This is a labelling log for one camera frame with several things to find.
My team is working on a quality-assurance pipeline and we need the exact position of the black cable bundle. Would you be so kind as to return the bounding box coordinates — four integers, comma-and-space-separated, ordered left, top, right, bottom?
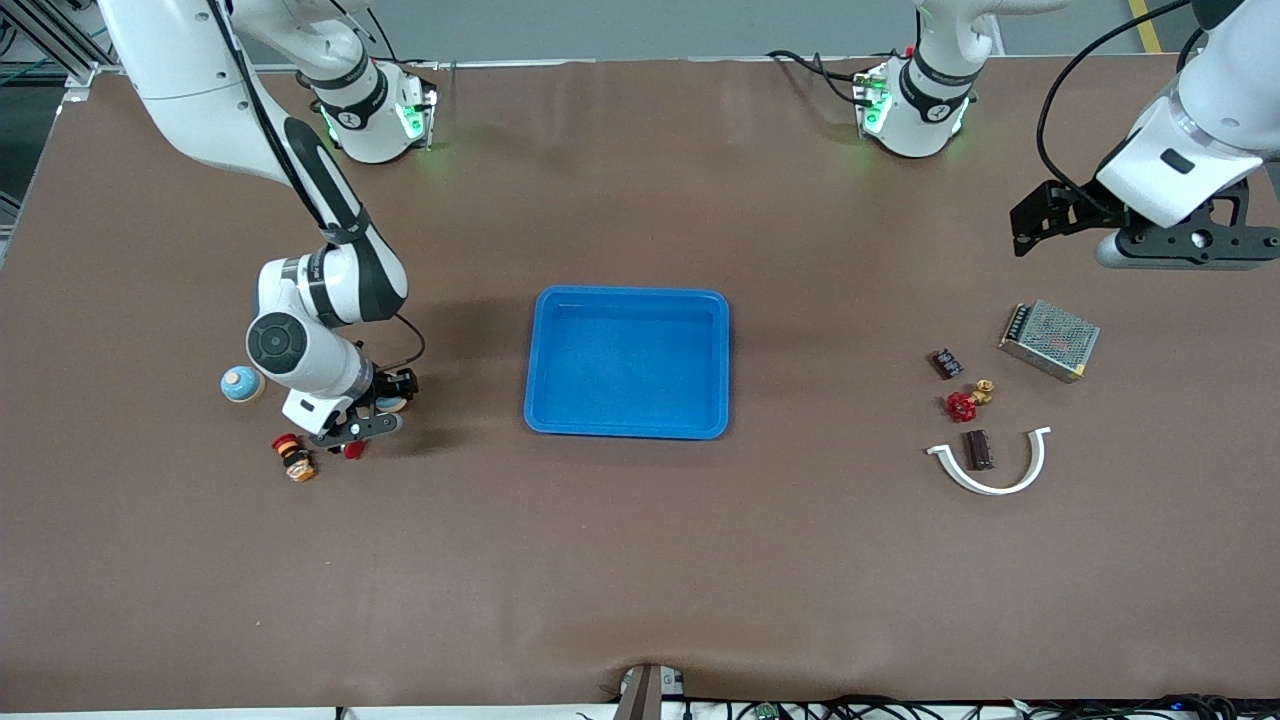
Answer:
690, 694, 1280, 720

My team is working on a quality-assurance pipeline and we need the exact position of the blue plastic tray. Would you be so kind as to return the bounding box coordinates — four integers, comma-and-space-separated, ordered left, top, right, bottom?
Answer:
523, 286, 731, 441

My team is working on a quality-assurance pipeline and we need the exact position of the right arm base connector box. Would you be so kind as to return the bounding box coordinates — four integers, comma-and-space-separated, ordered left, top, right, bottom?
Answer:
395, 65, 438, 151

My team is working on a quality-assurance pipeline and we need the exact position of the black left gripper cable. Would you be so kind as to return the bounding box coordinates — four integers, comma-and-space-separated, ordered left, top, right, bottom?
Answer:
1037, 0, 1196, 216

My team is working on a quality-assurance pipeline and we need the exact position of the aluminium frame corner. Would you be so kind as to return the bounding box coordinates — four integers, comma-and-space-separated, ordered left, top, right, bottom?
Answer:
0, 0, 111, 106

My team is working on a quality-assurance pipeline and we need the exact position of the metal mesh power supply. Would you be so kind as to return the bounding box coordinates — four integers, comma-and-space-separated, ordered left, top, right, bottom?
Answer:
998, 299, 1102, 384

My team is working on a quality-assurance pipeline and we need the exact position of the red handle brass valve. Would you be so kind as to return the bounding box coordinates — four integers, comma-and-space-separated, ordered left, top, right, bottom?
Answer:
946, 379, 996, 424

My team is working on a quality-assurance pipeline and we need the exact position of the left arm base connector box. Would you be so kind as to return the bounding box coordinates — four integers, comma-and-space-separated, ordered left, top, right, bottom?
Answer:
853, 62, 893, 138

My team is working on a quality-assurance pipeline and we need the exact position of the brown table mat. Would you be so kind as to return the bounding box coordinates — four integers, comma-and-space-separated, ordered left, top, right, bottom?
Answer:
0, 55, 1280, 713

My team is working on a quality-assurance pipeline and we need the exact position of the white curved plastic clamp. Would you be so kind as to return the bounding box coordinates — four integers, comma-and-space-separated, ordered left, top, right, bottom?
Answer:
925, 426, 1053, 497

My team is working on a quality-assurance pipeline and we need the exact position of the black left arm base cable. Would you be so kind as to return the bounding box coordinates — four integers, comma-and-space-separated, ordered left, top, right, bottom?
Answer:
766, 48, 871, 107

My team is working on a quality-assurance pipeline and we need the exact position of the red yellow emergency stop button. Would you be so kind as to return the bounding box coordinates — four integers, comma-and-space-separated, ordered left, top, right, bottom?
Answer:
271, 432, 319, 485

